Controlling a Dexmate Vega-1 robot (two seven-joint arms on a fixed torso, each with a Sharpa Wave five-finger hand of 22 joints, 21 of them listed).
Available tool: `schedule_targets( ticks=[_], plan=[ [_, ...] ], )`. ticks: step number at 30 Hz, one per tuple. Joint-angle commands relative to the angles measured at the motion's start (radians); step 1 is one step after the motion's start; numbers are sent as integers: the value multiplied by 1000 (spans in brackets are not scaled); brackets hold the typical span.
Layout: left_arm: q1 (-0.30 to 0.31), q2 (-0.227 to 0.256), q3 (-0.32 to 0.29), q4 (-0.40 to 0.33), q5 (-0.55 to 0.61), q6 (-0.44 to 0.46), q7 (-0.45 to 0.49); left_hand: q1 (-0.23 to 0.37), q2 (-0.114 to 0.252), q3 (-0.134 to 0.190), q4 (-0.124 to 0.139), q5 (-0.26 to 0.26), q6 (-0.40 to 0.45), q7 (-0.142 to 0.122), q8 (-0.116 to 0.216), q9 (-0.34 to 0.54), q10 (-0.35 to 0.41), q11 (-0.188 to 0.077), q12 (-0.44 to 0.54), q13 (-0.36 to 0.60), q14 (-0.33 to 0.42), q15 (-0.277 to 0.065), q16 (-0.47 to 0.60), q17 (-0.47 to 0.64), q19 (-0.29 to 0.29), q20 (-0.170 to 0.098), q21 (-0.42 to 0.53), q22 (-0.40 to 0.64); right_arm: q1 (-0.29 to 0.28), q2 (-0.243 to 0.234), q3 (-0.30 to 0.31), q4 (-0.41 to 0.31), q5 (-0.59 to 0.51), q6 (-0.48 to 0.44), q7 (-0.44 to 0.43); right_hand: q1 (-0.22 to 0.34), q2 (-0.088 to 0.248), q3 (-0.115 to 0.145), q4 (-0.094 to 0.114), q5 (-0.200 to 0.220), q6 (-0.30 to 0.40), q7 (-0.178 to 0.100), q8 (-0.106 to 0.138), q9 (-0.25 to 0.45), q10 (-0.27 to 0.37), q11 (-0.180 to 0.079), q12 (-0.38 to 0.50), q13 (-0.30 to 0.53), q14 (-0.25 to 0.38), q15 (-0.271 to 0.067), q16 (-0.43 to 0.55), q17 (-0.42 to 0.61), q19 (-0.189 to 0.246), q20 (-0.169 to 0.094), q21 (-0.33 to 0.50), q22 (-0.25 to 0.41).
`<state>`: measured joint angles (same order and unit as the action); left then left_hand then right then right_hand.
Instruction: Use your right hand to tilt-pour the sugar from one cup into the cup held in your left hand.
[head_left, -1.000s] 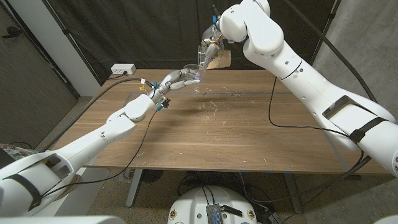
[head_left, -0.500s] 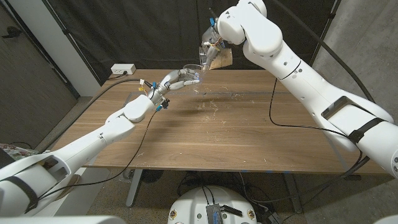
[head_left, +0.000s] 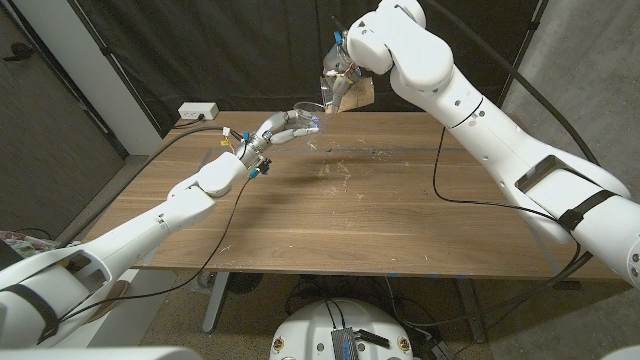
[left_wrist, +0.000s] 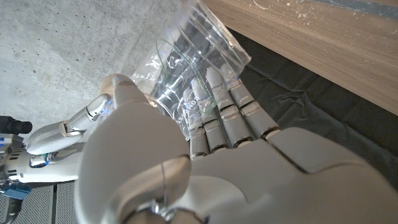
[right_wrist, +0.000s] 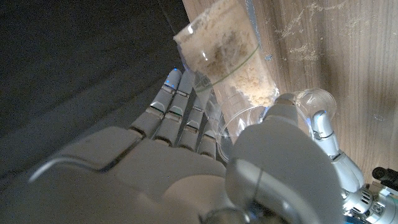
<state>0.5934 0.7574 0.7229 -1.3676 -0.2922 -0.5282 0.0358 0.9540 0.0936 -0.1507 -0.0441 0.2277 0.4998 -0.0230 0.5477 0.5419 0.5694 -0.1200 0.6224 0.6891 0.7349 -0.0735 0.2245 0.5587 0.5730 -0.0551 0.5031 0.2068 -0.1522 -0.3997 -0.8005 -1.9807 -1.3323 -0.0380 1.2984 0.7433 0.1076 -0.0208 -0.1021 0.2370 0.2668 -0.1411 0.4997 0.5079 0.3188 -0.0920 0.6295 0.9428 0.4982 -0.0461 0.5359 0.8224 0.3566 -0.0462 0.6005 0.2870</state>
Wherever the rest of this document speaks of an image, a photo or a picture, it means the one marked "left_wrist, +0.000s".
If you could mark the black backdrop curtain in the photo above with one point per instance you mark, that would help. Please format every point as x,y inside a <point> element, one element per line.
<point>326,102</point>

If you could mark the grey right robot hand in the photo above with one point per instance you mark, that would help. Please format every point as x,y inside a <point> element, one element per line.
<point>53,140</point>

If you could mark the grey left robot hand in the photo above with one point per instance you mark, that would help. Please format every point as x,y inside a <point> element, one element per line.
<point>248,180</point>

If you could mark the clear plastic cup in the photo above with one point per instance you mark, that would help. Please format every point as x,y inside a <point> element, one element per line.
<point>186,46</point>

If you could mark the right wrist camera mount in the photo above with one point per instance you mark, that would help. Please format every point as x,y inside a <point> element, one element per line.
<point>15,126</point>

